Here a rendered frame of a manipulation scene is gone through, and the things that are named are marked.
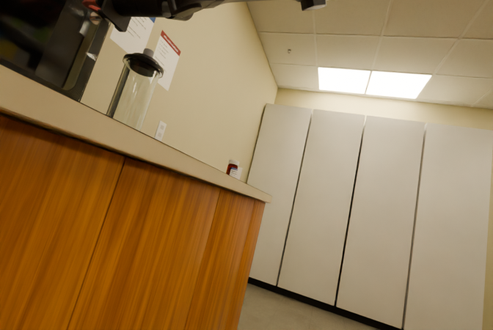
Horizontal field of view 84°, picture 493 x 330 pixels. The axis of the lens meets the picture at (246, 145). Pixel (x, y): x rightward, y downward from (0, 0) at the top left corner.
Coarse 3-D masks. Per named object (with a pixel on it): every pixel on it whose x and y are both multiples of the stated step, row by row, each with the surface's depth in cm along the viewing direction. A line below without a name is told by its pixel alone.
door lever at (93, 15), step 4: (92, 12) 64; (96, 12) 60; (92, 16) 64; (96, 16) 63; (100, 16) 61; (92, 20) 64; (96, 20) 64; (100, 20) 63; (104, 20) 62; (108, 20) 62
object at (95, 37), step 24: (0, 0) 48; (24, 0) 51; (48, 0) 55; (72, 0) 59; (0, 24) 48; (24, 24) 51; (48, 24) 55; (72, 24) 60; (96, 24) 65; (0, 48) 49; (24, 48) 52; (48, 48) 56; (72, 48) 61; (96, 48) 66; (24, 72) 53; (48, 72) 57; (72, 72) 62; (72, 96) 62
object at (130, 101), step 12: (132, 60) 70; (132, 72) 70; (144, 72) 70; (156, 72) 73; (120, 84) 69; (132, 84) 69; (144, 84) 70; (120, 96) 68; (132, 96) 69; (144, 96) 71; (120, 108) 68; (132, 108) 69; (144, 108) 71; (120, 120) 67; (132, 120) 69; (144, 120) 73
